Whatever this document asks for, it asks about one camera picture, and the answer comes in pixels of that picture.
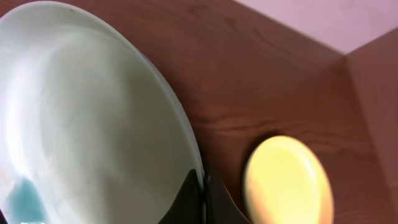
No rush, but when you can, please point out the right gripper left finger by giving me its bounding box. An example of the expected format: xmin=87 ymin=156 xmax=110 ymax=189
xmin=159 ymin=169 xmax=203 ymax=224

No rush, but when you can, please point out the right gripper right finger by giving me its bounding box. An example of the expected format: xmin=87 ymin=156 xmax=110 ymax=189
xmin=205 ymin=174 xmax=249 ymax=224

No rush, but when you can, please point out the yellow plate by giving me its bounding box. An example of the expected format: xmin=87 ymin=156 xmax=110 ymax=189
xmin=242 ymin=135 xmax=334 ymax=224

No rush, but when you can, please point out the white plate with M stain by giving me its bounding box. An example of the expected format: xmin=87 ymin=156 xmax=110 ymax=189
xmin=1 ymin=1 xmax=206 ymax=223

